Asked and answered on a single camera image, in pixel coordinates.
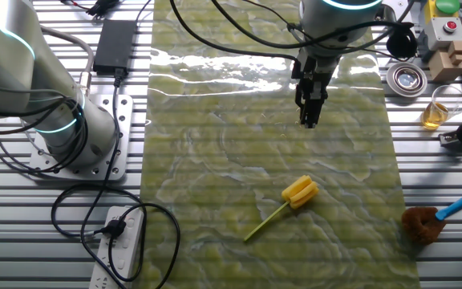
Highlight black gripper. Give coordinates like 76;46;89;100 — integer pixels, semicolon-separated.
291;51;337;129

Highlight yellow sponge brush green handle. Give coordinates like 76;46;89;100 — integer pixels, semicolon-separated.
242;174;320;243

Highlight grey emergency stop box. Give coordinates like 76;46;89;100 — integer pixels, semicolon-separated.
415;16;462;63

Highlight yellow box green button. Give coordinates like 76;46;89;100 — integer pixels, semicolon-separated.
423;0;462;25

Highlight brown brush blue handle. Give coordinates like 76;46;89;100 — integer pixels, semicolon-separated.
400;179;462;246

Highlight wooden blocks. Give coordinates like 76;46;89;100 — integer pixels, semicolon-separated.
428;39;462;83

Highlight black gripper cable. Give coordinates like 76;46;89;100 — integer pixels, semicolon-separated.
169;0;300;65

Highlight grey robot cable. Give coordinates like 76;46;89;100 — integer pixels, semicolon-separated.
38;24;95;97

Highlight black power adapter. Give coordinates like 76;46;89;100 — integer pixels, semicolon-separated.
92;18;138;77

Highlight glass cup with yellow liquid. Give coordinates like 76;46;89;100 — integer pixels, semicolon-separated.
420;84;462;131

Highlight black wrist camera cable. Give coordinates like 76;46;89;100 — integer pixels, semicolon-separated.
210;0;415;51

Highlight black power cable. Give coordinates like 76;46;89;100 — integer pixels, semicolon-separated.
50;67;182;289

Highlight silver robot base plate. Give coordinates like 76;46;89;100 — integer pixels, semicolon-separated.
28;94;135;181

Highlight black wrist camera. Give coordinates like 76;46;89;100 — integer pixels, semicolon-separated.
386;22;419;60

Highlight white power strip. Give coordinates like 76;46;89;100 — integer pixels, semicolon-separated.
88;205;146;289

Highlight green marble pattern mat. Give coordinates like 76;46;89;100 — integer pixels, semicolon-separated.
132;0;421;289

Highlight black cable at arm base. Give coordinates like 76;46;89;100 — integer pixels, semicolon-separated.
0;82;90;177

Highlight black bundled adapter cable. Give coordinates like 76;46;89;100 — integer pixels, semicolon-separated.
60;0;154;23

